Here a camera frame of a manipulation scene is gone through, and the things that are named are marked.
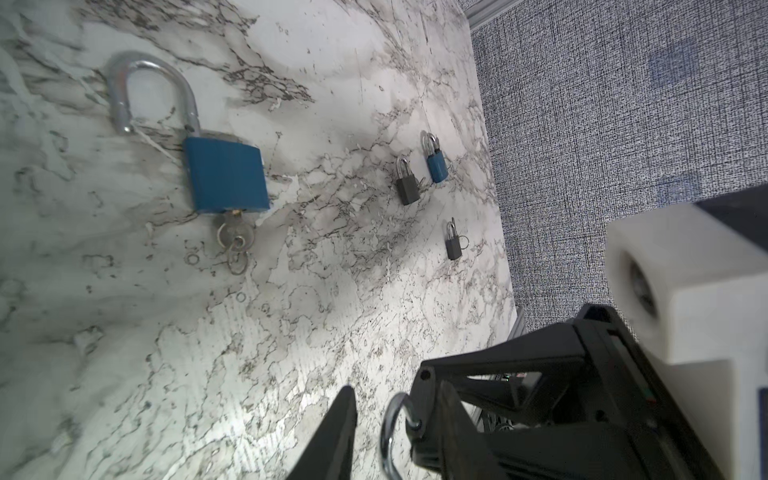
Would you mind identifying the small black padlock top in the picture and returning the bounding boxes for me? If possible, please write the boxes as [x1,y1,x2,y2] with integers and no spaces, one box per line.
[394,155,421,206]

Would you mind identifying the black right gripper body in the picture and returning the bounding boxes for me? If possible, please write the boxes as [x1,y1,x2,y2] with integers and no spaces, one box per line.
[539,304,723,479]

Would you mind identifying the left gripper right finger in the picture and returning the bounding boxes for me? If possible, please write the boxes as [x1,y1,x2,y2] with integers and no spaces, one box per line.
[436,381,507,479]

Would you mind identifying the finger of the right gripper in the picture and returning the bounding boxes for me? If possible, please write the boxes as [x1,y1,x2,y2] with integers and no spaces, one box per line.
[410,422,648,479]
[407,322,588,432]

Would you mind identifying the blue padlock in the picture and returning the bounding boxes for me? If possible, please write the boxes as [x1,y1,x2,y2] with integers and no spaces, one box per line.
[103,52,272,277]
[421,131,448,183]

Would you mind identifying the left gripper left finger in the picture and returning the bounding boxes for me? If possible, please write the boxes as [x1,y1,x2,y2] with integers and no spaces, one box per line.
[287,385,357,480]

